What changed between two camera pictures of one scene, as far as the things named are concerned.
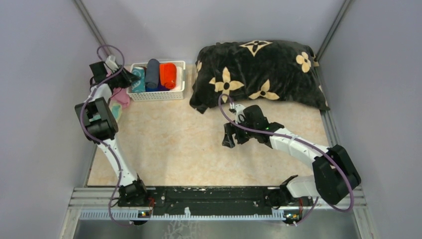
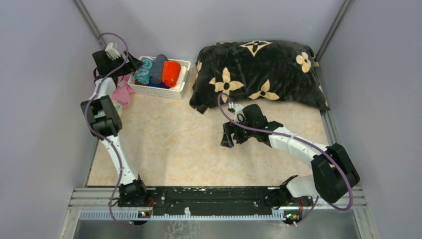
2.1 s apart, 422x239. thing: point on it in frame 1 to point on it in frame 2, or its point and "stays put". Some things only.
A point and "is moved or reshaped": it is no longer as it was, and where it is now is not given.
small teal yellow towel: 116,108 stays put
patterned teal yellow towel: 139,85 to 143,73
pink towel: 120,95 stays put
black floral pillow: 268,70 stays put
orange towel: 168,74 is moved or reshaped
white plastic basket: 157,95 is moved or reshaped
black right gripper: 231,128 stays put
